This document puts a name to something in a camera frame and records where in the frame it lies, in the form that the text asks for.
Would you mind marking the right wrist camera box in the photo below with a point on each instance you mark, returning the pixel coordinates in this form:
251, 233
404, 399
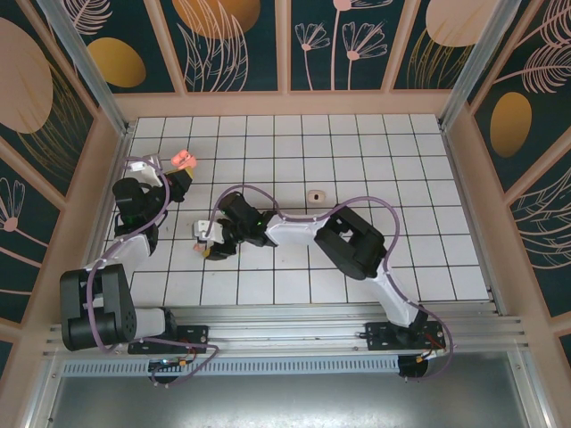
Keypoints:
207, 229

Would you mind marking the coral pink earbud charging case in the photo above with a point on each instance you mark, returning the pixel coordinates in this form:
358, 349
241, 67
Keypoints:
180, 158

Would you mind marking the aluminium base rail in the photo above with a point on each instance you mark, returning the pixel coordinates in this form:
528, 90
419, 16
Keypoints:
285, 325

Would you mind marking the beige earbud charging case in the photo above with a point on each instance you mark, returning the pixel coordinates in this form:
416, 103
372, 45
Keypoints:
312, 197

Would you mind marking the grey metal sheet panel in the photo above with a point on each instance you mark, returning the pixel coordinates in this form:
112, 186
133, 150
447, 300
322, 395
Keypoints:
285, 401

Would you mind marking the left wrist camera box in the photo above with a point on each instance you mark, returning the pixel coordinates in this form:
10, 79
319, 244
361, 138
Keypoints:
145, 169

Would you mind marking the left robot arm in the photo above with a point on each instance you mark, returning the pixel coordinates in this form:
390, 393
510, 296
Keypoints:
129, 249

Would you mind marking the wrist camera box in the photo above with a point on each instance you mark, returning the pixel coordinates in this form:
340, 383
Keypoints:
207, 229
145, 169

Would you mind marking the aluminium frame post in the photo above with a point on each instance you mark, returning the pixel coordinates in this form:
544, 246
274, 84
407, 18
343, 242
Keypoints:
91, 67
470, 67

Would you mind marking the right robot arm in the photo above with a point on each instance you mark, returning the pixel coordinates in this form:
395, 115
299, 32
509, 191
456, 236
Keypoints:
294, 229

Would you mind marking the aluminium side rail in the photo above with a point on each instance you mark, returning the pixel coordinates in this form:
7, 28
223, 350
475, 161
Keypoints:
124, 151
450, 153

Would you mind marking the small green circuit board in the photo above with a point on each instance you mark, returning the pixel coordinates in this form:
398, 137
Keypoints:
167, 363

